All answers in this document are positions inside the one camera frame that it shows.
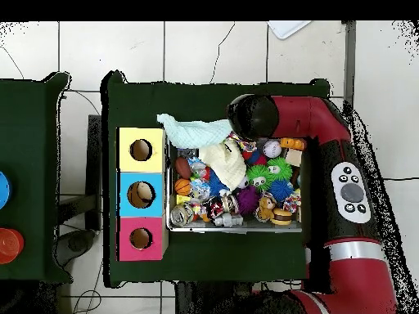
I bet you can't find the cream waffle cloth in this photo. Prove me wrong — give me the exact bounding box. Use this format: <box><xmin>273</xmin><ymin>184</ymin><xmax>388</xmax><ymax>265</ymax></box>
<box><xmin>198</xmin><ymin>139</ymin><xmax>248</xmax><ymax>191</ymax></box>

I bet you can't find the mint green waffle cloth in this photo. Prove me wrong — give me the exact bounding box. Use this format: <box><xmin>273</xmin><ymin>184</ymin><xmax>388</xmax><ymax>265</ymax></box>
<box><xmin>156</xmin><ymin>113</ymin><xmax>234</xmax><ymax>150</ymax></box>

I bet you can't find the colourful dotted cloth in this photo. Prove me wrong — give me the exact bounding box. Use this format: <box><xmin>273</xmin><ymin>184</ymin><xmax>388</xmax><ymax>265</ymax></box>
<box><xmin>228</xmin><ymin>132</ymin><xmax>258</xmax><ymax>153</ymax></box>

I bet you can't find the wooden box with three holes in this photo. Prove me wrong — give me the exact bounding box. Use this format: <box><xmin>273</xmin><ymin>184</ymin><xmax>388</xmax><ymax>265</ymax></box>
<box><xmin>116</xmin><ymin>127</ymin><xmax>169</xmax><ymax>262</ymax></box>

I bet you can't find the small orange basketball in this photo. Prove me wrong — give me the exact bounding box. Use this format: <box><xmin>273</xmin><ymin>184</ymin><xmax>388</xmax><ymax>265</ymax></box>
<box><xmin>173</xmin><ymin>178</ymin><xmax>192</xmax><ymax>196</ymax></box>

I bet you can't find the purple spiky ball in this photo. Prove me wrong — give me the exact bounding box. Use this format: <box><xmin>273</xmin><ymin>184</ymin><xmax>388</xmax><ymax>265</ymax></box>
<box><xmin>236</xmin><ymin>185</ymin><xmax>259</xmax><ymax>217</ymax></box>

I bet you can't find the small brown teddy bear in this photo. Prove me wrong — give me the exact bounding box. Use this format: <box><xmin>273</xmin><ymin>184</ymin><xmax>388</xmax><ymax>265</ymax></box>
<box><xmin>256</xmin><ymin>195</ymin><xmax>277</xmax><ymax>223</ymax></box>

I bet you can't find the white baseball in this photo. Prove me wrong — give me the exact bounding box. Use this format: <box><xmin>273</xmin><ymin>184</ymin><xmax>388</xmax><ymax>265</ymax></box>
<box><xmin>263</xmin><ymin>139</ymin><xmax>282</xmax><ymax>159</ymax></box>

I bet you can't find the blue spiky rubber ball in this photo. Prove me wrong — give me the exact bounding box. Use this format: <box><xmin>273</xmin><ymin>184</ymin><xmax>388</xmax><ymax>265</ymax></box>
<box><xmin>268</xmin><ymin>179</ymin><xmax>295</xmax><ymax>203</ymax></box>

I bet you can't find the toy hamburger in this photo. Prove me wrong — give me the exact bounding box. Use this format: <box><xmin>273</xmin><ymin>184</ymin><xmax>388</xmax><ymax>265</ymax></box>
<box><xmin>270</xmin><ymin>208</ymin><xmax>293</xmax><ymax>227</ymax></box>

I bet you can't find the white tray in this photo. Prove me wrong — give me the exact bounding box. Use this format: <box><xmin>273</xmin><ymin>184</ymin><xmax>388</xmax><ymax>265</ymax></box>
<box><xmin>267</xmin><ymin>20</ymin><xmax>312</xmax><ymax>40</ymax></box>

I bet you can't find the dark green side table cloth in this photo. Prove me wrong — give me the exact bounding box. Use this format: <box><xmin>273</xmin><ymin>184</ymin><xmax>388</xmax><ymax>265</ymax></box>
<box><xmin>0</xmin><ymin>72</ymin><xmax>72</xmax><ymax>285</ymax></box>

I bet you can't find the blue round disc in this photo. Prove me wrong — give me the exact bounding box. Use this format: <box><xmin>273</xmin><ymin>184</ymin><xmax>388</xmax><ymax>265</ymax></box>
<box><xmin>0</xmin><ymin>171</ymin><xmax>13</xmax><ymax>210</ymax></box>

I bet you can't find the shallow wire mesh bin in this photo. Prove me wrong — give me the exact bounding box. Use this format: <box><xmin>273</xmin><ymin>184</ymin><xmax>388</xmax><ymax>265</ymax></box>
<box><xmin>165</xmin><ymin>130</ymin><xmax>304</xmax><ymax>234</ymax></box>

